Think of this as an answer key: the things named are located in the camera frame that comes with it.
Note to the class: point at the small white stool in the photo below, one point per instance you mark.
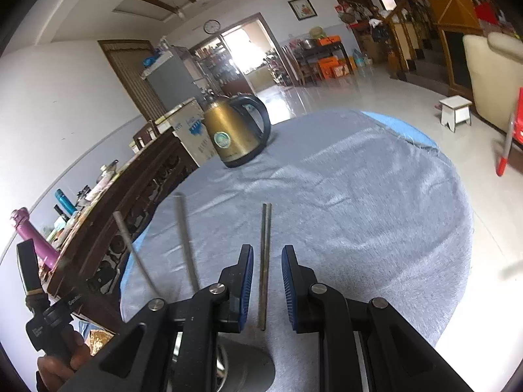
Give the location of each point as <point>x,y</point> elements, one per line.
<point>455,110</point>

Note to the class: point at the red plastic child chair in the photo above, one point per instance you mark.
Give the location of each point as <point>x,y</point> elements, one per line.
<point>514,133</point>

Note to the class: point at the grey utensil holder cup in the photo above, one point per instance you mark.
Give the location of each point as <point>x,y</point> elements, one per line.
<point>246,368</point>

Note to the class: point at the person's left hand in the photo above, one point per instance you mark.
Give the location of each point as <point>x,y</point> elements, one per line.
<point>52,373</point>

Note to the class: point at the beige sofa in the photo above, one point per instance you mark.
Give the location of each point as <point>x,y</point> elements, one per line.
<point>495,68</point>

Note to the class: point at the blue water jug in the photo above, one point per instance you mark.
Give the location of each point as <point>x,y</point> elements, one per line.
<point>358,58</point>

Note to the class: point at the gold glitter bag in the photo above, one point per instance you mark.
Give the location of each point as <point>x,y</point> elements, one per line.
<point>97,339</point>

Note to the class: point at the purple thermos bottle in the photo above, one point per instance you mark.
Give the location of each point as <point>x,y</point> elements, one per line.
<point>26,230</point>

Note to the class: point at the dark wooden sideboard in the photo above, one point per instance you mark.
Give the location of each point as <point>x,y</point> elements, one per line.
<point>95,254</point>

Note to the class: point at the wooden staircase railing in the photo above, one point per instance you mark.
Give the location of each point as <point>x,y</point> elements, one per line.
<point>412,30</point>

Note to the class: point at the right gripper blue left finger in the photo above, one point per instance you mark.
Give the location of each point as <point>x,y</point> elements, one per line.
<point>237,279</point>

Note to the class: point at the gold electric kettle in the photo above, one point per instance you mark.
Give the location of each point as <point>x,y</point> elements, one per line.
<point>238,126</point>

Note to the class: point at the grey tablecloth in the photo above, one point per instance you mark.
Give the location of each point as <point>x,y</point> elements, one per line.
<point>384,223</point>

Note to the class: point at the wooden chair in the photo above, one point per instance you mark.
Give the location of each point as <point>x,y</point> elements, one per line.
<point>146,134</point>

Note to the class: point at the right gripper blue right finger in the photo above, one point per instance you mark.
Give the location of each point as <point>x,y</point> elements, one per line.
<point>306,310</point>

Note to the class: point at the teal thermos bottle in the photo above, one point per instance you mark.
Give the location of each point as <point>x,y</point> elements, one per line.
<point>65,202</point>

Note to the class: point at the white chest freezer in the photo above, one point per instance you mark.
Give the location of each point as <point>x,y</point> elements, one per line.
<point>186,120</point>

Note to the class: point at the dark chopstick one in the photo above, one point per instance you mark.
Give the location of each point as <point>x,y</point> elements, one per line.
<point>262,270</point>

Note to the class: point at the grey refrigerator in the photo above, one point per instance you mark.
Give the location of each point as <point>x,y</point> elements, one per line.
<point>175,77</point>

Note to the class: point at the round wall clock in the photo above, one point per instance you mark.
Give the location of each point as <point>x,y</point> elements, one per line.
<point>212,27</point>

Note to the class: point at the blue round table cover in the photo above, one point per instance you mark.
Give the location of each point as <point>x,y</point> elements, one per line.
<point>403,129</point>

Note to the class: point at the orange box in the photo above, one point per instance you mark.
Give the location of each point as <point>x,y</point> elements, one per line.
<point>328,40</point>

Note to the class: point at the dark wooden side table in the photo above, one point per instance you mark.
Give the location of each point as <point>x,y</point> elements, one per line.
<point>318,63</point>

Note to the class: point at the framed wall picture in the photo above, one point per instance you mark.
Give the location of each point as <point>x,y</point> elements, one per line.
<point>303,9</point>

